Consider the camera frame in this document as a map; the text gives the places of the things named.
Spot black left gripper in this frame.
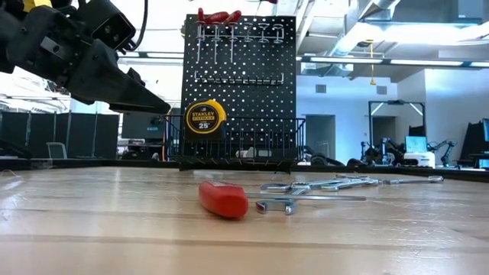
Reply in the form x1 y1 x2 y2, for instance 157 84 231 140
5 7 171 114

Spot long silver combination wrench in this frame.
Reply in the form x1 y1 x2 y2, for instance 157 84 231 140
259 178 368 193

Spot medium silver combination wrench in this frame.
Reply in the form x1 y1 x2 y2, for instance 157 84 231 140
254 198 300 216

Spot short silver combination wrench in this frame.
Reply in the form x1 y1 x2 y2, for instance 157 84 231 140
292 176 355 191

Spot long ceiling light bar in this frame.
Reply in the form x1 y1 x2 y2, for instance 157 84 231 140
301 55 489 68
118 51 185 59

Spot black computer monitor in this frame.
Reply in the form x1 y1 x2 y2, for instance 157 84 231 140
121 110 173 141

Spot black partition panels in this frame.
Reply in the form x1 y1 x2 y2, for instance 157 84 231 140
0 110 120 160

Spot yellow Stanley tape measure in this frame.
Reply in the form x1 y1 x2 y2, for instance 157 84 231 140
183 98 228 143

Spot grey office chair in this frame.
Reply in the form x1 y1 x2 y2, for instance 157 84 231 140
45 141 68 160

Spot silver wrench hook rack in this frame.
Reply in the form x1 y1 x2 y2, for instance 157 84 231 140
193 70 286 86

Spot black pegboard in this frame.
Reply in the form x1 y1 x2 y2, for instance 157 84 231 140
179 14 298 172

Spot black background robot station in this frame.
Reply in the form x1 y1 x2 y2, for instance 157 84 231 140
358 136 406 167

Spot white lit screen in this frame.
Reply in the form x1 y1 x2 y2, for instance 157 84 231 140
404 135 428 154

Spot white box device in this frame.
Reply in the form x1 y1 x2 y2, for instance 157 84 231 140
403 151 436 169

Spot black monitor with blue edge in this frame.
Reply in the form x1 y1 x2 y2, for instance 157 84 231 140
459 118 489 170

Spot yellow cable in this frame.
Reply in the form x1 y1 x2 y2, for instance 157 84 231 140
162 110 176 161

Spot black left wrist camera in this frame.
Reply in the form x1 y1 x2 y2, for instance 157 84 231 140
78 0 138 53

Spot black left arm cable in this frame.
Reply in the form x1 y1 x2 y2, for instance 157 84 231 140
124 0 150 53

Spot yellow cable tag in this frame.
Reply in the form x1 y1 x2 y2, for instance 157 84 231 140
22 0 53 11

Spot black wire basket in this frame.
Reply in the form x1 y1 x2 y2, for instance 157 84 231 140
163 113 307 169

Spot silver ventilation duct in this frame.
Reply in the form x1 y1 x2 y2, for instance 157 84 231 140
335 0 402 57

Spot yellow hanging cord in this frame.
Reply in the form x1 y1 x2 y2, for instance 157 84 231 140
364 37 377 86

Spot black gantry frame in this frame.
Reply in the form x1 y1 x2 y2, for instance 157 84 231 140
368 99 426 154

